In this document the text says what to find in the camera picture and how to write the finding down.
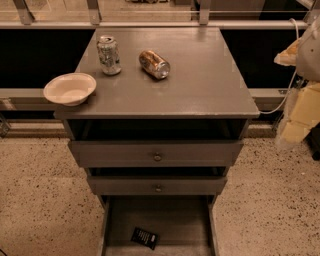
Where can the black rxbar chocolate wrapper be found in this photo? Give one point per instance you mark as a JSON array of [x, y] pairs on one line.
[[144, 238]]

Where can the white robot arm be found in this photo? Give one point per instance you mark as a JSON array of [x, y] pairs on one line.
[[302, 109]]

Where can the grey wooden drawer cabinet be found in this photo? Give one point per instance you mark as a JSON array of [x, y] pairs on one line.
[[204, 97]]

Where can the brass top drawer knob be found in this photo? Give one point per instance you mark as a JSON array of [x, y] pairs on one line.
[[157, 157]]

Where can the brass drawer knob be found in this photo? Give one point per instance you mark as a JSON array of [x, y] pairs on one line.
[[157, 157], [158, 188]]

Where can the brass middle drawer knob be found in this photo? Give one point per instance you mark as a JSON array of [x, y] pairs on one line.
[[158, 188]]

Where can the grey top drawer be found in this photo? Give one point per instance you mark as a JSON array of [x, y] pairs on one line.
[[94, 154]]

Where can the grey middle drawer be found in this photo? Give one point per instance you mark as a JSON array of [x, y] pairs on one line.
[[145, 185]]

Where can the grey open bottom drawer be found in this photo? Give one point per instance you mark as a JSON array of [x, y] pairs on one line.
[[184, 224]]

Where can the lying golden soda can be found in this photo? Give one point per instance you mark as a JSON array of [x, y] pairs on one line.
[[154, 64]]

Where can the upright silver soda can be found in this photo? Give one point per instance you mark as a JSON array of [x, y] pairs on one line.
[[108, 54]]

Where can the white paper bowl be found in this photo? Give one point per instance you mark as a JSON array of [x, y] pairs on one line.
[[70, 89]]

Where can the metal railing frame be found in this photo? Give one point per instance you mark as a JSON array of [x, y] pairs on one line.
[[90, 14]]

